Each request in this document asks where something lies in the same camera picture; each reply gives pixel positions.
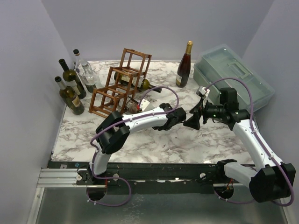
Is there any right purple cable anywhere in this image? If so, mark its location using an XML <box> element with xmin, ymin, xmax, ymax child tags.
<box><xmin>205</xmin><ymin>77</ymin><xmax>295</xmax><ymax>207</ymax></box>

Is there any translucent green plastic toolbox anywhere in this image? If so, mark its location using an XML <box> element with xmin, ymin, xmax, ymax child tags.
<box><xmin>193</xmin><ymin>44</ymin><xmax>275</xmax><ymax>112</ymax></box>

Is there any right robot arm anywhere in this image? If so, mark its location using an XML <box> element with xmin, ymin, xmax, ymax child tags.
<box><xmin>183</xmin><ymin>86</ymin><xmax>296</xmax><ymax>203</ymax></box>

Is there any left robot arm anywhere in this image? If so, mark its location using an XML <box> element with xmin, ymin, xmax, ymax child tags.
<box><xmin>87</xmin><ymin>103</ymin><xmax>186</xmax><ymax>184</ymax></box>

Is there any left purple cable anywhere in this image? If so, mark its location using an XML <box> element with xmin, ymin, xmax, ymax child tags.
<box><xmin>90</xmin><ymin>85</ymin><xmax>180</xmax><ymax>207</ymax></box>

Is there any green bottle rack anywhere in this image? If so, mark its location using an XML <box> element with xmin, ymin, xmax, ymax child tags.
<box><xmin>114</xmin><ymin>72</ymin><xmax>155</xmax><ymax>91</ymax></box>
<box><xmin>125</xmin><ymin>98</ymin><xmax>142</xmax><ymax>114</ymax></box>

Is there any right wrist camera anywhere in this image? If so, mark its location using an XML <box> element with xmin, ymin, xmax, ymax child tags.
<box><xmin>196</xmin><ymin>86</ymin><xmax>210</xmax><ymax>99</ymax></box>

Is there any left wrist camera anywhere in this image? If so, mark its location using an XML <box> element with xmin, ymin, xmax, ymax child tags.
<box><xmin>137</xmin><ymin>99</ymin><xmax>155</xmax><ymax>112</ymax></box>

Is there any purple cable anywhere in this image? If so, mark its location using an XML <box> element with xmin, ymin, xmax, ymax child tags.
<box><xmin>205</xmin><ymin>77</ymin><xmax>295</xmax><ymax>207</ymax></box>
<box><xmin>90</xmin><ymin>85</ymin><xmax>180</xmax><ymax>207</ymax></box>

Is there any clear wine bottle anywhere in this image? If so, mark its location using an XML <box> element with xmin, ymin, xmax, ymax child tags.
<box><xmin>73</xmin><ymin>49</ymin><xmax>91</xmax><ymax>78</ymax></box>

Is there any green bottle white label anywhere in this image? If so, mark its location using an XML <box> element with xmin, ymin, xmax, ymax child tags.
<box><xmin>58</xmin><ymin>59</ymin><xmax>86</xmax><ymax>99</ymax></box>

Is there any dark bottle gold foil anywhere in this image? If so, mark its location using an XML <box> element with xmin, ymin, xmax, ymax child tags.
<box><xmin>176</xmin><ymin>41</ymin><xmax>193</xmax><ymax>88</ymax></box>

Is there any brown wooden wine rack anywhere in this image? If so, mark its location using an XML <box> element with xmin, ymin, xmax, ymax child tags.
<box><xmin>89</xmin><ymin>48</ymin><xmax>152</xmax><ymax>118</ymax></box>

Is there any clear bottle dark label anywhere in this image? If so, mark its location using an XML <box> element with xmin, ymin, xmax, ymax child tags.
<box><xmin>82</xmin><ymin>62</ymin><xmax>100</xmax><ymax>94</ymax></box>

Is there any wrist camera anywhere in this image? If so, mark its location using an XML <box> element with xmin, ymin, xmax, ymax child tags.
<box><xmin>137</xmin><ymin>99</ymin><xmax>155</xmax><ymax>112</ymax></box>
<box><xmin>196</xmin><ymin>86</ymin><xmax>210</xmax><ymax>99</ymax></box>

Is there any black front mounting rail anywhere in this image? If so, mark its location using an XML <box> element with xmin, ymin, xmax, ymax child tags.
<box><xmin>48</xmin><ymin>161</ymin><xmax>232</xmax><ymax>194</ymax></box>

